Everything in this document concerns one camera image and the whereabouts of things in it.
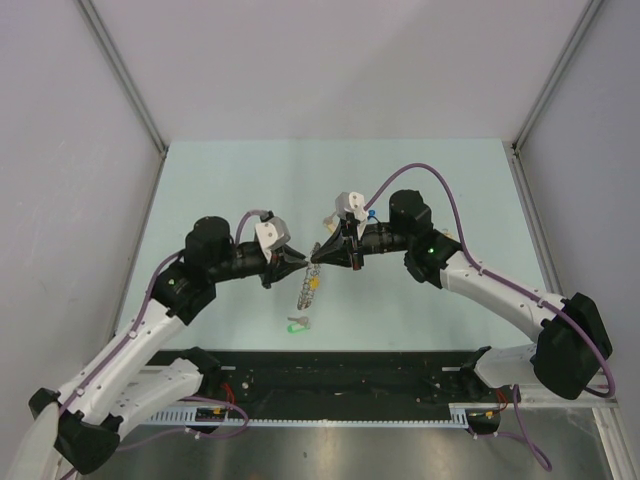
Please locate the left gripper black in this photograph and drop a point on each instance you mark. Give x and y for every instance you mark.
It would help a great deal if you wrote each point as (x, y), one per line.
(280, 266)

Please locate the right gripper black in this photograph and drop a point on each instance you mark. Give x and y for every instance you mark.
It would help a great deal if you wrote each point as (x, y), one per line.
(338, 250)

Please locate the round metal keyring disc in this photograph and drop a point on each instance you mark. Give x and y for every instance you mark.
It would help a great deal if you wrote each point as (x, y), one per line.
(306, 295)

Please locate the key with green tag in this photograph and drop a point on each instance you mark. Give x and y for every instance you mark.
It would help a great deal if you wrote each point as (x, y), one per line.
(298, 324)

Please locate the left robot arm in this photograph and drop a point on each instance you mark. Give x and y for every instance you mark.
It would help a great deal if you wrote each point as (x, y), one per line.
(100, 405)

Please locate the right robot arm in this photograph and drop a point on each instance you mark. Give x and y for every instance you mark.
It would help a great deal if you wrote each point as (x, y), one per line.
(568, 337)

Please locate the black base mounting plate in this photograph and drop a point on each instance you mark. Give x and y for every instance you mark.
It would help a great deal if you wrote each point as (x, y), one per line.
(423, 377)

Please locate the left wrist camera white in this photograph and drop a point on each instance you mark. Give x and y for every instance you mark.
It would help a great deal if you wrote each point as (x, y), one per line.
(271, 233)

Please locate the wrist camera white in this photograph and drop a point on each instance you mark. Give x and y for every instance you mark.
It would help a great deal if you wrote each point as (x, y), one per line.
(352, 203)
(271, 233)

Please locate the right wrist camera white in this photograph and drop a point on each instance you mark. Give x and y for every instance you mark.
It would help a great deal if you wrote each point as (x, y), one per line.
(352, 203)

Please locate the slotted cable duct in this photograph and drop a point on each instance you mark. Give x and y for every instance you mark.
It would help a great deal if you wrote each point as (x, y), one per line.
(452, 415)

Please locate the left aluminium frame post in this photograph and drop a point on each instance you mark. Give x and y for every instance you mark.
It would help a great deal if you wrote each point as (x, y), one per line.
(114, 59)

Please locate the aluminium frame post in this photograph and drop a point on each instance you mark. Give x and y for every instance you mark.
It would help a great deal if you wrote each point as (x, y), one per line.
(114, 59)
(578, 34)

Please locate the right aluminium frame post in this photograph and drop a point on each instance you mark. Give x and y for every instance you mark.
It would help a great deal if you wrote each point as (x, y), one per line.
(578, 34)

